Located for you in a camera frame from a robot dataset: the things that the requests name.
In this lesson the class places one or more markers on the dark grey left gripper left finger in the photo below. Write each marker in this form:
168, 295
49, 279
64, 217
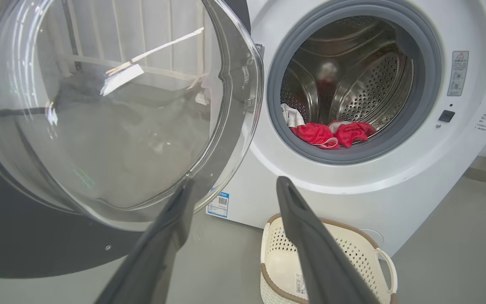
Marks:
150, 270

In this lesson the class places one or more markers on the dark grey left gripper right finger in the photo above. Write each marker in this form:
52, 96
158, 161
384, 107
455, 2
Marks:
323, 266

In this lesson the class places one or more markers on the black round glass washer door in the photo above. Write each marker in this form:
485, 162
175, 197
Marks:
23, 245

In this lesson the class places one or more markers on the red and white garment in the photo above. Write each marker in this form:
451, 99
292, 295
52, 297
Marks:
314, 134

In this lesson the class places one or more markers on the white printed barcode label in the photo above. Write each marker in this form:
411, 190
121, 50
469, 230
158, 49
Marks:
300, 285

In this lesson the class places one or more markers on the cream perforated laundry basket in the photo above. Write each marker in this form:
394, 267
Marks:
281, 266

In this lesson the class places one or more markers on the white front-load washing machine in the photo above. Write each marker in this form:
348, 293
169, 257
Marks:
352, 185

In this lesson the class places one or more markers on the washing machine drum interior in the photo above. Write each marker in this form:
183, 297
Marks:
373, 84

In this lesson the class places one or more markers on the blue energy label sticker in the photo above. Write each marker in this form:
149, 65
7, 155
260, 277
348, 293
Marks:
218, 204

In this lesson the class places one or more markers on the grey warning sticker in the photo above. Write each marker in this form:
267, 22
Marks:
458, 74

